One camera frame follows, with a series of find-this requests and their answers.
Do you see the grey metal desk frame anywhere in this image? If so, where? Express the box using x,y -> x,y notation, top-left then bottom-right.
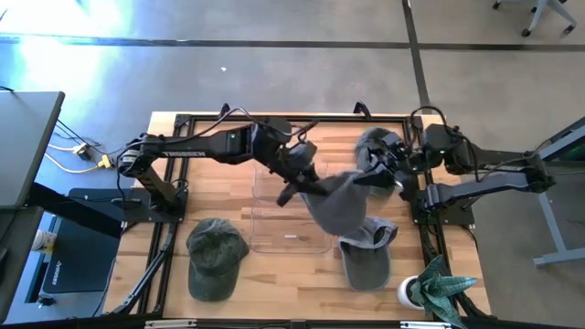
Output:
532,116 -> 585,267

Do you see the dark grey cap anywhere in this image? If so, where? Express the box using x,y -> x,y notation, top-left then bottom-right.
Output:
355,126 -> 399,177

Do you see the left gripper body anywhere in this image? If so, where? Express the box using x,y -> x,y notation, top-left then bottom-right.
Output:
273,143 -> 330,191

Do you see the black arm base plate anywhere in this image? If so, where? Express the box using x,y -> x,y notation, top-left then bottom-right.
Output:
68,186 -> 188,225
409,189 -> 476,226

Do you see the black metal table frame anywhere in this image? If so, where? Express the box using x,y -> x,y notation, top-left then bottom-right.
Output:
136,112 -> 490,321

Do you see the black diagonal strut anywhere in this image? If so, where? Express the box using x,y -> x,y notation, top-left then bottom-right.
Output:
111,222 -> 180,316

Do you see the pale yellow cable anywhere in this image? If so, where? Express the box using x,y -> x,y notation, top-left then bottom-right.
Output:
44,143 -> 100,175

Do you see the office chair base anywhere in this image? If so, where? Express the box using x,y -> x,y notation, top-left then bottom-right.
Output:
491,0 -> 578,38

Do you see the black mat with logo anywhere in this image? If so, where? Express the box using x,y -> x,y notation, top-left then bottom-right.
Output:
41,218 -> 121,294

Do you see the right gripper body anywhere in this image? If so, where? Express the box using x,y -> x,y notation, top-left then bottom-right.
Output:
369,132 -> 417,188

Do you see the blue denim cap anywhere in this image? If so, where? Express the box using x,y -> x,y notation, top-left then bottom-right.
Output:
337,216 -> 399,292

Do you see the silver bracket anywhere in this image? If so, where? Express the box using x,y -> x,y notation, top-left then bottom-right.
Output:
144,319 -> 197,329
400,321 -> 452,329

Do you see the green cap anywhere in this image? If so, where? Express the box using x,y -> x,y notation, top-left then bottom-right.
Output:
186,218 -> 251,303

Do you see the grey desk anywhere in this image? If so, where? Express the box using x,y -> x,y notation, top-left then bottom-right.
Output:
0,90 -> 66,210

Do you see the green plant in white pot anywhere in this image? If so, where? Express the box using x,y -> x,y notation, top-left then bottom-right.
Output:
395,254 -> 480,328

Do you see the clear plastic bin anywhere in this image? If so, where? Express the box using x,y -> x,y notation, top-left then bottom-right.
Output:
252,159 -> 331,205
249,200 -> 334,256

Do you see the black desk beam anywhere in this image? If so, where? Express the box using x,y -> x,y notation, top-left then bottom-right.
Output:
25,181 -> 124,239

